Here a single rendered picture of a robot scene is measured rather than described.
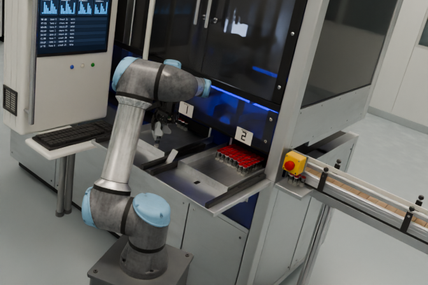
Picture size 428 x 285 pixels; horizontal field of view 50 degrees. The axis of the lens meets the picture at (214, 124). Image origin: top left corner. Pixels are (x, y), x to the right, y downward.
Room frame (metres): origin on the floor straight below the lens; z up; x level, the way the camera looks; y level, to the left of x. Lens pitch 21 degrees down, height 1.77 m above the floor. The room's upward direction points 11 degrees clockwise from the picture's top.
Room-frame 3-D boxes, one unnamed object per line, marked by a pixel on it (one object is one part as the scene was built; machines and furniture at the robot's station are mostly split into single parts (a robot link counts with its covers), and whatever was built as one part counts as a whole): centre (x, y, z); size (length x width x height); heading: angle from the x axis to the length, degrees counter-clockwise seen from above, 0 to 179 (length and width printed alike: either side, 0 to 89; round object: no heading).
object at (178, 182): (1.80, 0.09, 0.87); 0.70 x 0.48 x 0.02; 56
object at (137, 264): (1.18, 0.13, 0.84); 0.15 x 0.15 x 0.10
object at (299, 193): (1.75, -0.40, 0.87); 0.14 x 0.13 x 0.02; 146
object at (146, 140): (1.95, 0.19, 0.90); 0.34 x 0.26 x 0.04; 146
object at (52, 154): (1.98, 0.65, 0.79); 0.45 x 0.28 x 0.03; 145
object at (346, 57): (2.14, -0.57, 1.51); 0.85 x 0.01 x 0.59; 146
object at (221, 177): (1.76, -0.09, 0.90); 0.34 x 0.26 x 0.04; 146
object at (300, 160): (1.72, -0.36, 1.00); 0.08 x 0.07 x 0.07; 146
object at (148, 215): (1.18, 0.14, 0.96); 0.13 x 0.12 x 0.14; 86
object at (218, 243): (2.72, 0.28, 0.44); 2.06 x 1.00 x 0.88; 56
